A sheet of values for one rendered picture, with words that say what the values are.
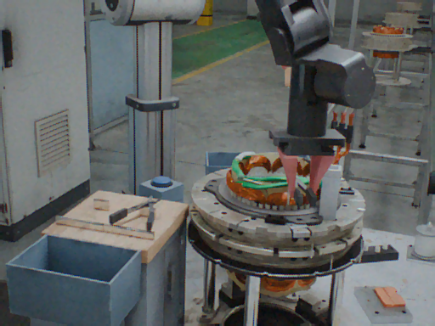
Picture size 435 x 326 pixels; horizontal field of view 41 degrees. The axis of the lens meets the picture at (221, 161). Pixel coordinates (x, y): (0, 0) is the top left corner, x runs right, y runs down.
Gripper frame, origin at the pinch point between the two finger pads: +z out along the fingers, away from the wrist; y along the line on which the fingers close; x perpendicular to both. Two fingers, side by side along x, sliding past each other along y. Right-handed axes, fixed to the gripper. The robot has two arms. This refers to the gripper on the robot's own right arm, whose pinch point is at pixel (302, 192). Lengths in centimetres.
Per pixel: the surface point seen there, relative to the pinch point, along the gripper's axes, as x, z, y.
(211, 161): 53, 10, -11
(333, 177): 7.3, -0.1, 6.7
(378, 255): 52, 34, 33
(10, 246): 213, 103, -109
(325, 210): 7.9, 5.8, 6.1
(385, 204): 277, 100, 120
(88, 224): 9.7, 9.3, -33.5
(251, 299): 7.0, 21.8, -5.8
